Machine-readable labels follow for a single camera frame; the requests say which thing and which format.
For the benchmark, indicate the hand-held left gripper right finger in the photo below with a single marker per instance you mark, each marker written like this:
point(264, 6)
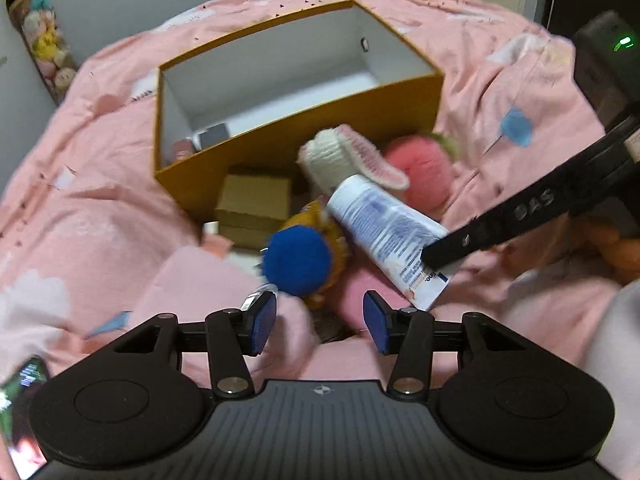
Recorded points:
point(376, 322)

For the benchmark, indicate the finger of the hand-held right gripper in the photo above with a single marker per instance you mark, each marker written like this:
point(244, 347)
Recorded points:
point(525, 215)

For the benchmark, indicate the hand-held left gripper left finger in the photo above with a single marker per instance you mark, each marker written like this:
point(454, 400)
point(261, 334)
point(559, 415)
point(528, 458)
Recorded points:
point(264, 322)

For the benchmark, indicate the brown plush with blue hat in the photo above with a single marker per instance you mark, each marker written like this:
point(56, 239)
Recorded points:
point(295, 260)

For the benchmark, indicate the white squeeze tube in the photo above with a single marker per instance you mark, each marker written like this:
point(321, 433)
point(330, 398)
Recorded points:
point(375, 215)

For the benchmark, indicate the orange cardboard box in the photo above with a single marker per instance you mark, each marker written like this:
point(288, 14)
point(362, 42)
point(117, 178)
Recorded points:
point(260, 150)

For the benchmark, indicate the white and pink crochet toy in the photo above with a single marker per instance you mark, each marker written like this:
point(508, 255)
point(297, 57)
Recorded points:
point(325, 155)

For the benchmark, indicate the person's right hand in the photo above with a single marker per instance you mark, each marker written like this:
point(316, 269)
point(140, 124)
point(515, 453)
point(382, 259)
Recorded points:
point(617, 252)

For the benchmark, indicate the pink strawberry plush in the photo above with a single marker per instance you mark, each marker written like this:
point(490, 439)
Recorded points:
point(420, 165)

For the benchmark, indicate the small red-brown box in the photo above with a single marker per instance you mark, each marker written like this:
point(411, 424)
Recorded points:
point(184, 151)

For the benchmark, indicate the small black box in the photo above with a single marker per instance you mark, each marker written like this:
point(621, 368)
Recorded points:
point(215, 136)

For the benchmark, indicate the pink cloud-print blanket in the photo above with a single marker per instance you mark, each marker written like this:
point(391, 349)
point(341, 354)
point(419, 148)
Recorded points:
point(100, 210)

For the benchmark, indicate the smartphone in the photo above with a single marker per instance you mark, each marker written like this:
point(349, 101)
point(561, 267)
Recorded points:
point(20, 410)

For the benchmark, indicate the hanging plush toy organizer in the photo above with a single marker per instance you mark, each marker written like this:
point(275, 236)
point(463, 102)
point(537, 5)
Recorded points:
point(45, 45)

